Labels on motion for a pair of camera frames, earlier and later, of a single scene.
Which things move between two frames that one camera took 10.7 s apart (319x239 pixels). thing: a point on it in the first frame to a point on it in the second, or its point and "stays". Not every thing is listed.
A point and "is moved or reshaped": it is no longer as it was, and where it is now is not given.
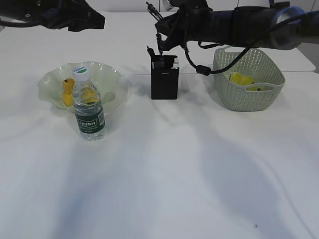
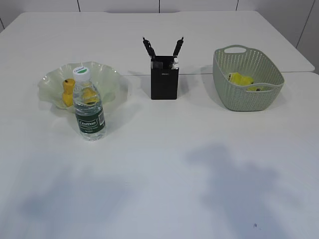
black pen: (151, 52) is moved or reshaped
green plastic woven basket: (269, 80) stays
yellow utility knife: (175, 66) stays
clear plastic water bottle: (88, 111) stays
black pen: (160, 51) to (179, 44)
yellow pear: (68, 91) stays
